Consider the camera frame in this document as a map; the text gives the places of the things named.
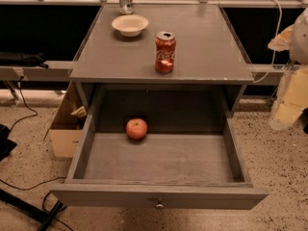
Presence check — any grey open top drawer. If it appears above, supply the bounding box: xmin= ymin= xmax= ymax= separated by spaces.
xmin=51 ymin=85 xmax=269 ymax=210

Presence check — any black floor cable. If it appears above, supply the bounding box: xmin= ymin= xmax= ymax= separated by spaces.
xmin=9 ymin=75 xmax=39 ymax=132

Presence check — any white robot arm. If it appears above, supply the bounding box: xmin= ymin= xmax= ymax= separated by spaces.
xmin=268 ymin=8 xmax=308 ymax=130

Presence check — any cardboard box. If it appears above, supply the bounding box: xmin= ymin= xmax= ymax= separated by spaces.
xmin=49 ymin=83 xmax=87 ymax=158

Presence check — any red apple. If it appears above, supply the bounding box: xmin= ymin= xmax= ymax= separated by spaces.
xmin=126 ymin=118 xmax=147 ymax=140

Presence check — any white bowl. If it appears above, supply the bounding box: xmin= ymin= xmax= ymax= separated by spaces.
xmin=112 ymin=14 xmax=149 ymax=38

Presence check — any black object at left edge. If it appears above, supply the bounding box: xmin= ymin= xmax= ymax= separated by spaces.
xmin=0 ymin=124 xmax=16 ymax=162

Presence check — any black bag on rail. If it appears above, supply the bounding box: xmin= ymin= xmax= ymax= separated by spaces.
xmin=0 ymin=52 xmax=49 ymax=68

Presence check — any metal frame rail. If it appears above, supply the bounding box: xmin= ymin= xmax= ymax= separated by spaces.
xmin=0 ymin=61 xmax=72 ymax=82

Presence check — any black stand base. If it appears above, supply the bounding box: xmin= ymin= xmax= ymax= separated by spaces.
xmin=0 ymin=190 xmax=64 ymax=231

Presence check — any metal drawer knob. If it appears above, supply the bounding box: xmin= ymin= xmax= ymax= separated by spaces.
xmin=155 ymin=199 xmax=165 ymax=210

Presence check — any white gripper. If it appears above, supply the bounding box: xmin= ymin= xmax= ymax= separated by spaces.
xmin=268 ymin=25 xmax=308 ymax=130

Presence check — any red coca-cola can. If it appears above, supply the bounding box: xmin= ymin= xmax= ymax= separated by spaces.
xmin=155 ymin=31 xmax=176 ymax=73

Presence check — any grey cabinet counter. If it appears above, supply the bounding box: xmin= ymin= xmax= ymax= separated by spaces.
xmin=70 ymin=5 xmax=252 ymax=112

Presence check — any white cable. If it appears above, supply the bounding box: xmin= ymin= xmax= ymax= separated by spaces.
xmin=253 ymin=0 xmax=284 ymax=85

